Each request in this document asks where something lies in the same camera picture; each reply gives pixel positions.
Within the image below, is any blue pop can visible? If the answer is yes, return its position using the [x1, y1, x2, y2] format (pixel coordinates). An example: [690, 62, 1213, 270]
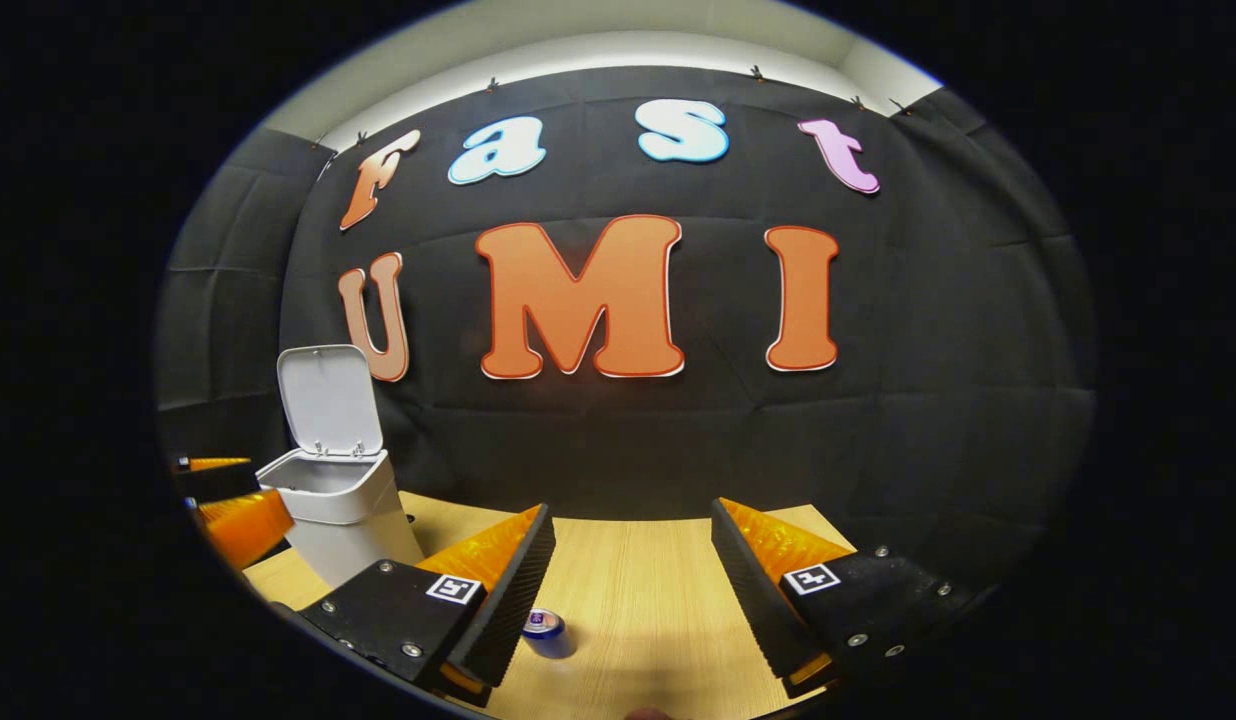
[522, 608, 578, 661]

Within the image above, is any white desktop garbage bin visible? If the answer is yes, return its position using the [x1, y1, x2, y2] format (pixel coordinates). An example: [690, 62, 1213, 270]
[255, 344, 426, 589]

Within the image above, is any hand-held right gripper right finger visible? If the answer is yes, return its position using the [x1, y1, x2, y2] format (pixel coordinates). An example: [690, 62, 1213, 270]
[711, 497, 966, 701]

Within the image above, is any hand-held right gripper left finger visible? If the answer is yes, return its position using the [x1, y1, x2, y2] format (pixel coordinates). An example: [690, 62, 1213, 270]
[296, 502, 557, 711]

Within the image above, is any wooden desktop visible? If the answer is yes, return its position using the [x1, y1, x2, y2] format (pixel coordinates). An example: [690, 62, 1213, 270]
[243, 490, 859, 720]

